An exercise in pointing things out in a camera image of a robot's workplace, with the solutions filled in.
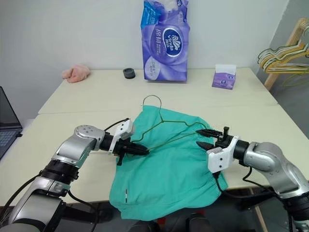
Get small purple tissue box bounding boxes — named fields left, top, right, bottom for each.
left=211, top=63, right=236, bottom=91

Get yellow wire hanger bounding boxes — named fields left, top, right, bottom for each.
left=262, top=56, right=309, bottom=73

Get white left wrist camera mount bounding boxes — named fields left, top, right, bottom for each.
left=108, top=120, right=135, bottom=156

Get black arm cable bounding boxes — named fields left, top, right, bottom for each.
left=104, top=117, right=131, bottom=133
left=213, top=166, right=281, bottom=199

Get hangers on wooden rack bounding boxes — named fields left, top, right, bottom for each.
left=264, top=17, right=309, bottom=91

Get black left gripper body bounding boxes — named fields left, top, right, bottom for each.
left=112, top=141, right=135, bottom=166

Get green shorts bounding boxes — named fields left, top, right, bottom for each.
left=108, top=105, right=229, bottom=219

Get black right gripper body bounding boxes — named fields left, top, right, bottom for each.
left=213, top=125, right=234, bottom=148

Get purple tissue multipack bag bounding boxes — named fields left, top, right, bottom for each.
left=139, top=0, right=191, bottom=83

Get pink plush cloth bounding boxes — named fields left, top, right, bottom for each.
left=61, top=63, right=91, bottom=84

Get dark rounded shape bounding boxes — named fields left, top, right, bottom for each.
left=187, top=212, right=211, bottom=232

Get wooden table leg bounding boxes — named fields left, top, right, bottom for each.
left=248, top=188, right=267, bottom=232

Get light green wire hanger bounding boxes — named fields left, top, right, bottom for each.
left=281, top=72, right=309, bottom=88

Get dark laptop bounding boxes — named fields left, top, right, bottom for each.
left=0, top=86, right=24, bottom=160

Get black round cap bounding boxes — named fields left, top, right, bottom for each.
left=122, top=68, right=137, bottom=80

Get white wire hanger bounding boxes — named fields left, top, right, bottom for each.
left=257, top=43, right=309, bottom=64

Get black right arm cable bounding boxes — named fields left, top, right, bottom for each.
left=213, top=166, right=281, bottom=199

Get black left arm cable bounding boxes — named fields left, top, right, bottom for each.
left=104, top=117, right=131, bottom=133

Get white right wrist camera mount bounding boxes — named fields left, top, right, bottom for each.
left=207, top=135, right=241, bottom=174

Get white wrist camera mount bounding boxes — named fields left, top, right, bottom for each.
left=108, top=120, right=135, bottom=156
left=207, top=135, right=241, bottom=174

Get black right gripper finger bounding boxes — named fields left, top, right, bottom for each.
left=196, top=129, right=223, bottom=139
left=196, top=141, right=216, bottom=151

